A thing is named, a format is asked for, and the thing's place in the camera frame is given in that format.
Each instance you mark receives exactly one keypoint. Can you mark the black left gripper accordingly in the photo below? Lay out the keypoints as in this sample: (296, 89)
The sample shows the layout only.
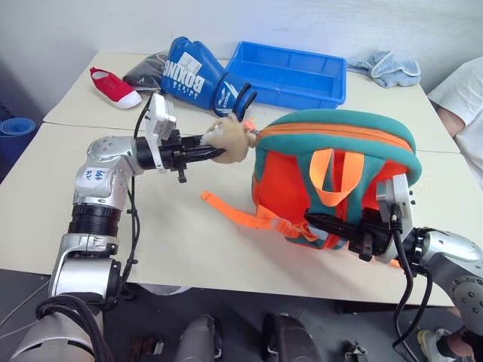
(173, 154)

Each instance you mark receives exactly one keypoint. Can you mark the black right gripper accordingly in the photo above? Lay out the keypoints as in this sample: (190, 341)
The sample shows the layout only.
(371, 235)

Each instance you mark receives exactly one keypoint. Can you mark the beige plush toy charm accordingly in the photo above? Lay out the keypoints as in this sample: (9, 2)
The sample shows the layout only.
(235, 142)

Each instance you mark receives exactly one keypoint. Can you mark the orange and teal backpack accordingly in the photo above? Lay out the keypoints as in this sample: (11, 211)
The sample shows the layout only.
(287, 169)

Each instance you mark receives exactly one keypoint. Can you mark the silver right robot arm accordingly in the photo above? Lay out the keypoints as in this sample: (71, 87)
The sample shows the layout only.
(449, 256)

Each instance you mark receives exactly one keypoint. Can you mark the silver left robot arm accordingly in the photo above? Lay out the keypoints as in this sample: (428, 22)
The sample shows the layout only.
(98, 181)

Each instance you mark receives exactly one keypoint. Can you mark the blue boxing glove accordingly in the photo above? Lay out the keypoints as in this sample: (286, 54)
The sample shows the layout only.
(188, 71)

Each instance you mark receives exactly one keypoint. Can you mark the black plastic-wrapped garment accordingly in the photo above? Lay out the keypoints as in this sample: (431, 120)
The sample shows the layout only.
(145, 73)

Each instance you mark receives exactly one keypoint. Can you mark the red and white shoe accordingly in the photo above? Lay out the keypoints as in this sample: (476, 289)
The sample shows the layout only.
(113, 88)

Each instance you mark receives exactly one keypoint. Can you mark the blue plastic bin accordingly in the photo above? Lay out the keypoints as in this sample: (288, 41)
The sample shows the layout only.
(294, 75)

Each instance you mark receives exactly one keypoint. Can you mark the dark rounded shape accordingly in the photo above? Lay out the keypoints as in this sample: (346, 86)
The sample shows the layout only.
(200, 339)
(290, 339)

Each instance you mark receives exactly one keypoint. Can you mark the white and green sneaker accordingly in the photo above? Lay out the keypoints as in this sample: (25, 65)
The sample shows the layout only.
(432, 343)

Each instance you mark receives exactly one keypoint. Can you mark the light blue towel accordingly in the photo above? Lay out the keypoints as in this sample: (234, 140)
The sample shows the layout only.
(392, 69)

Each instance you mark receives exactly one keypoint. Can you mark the blue rolled yoga mat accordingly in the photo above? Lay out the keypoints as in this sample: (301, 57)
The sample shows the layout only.
(17, 130)

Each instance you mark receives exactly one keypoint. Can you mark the person in white shirt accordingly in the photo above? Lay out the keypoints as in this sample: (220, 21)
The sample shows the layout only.
(466, 94)

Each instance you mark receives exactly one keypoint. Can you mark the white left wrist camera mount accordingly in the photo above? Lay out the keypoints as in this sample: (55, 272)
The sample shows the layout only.
(160, 117)

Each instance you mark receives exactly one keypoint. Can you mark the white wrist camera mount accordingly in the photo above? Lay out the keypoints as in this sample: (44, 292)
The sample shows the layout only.
(160, 117)
(400, 196)

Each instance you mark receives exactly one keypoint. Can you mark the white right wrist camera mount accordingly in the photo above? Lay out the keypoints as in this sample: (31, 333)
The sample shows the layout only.
(400, 196)

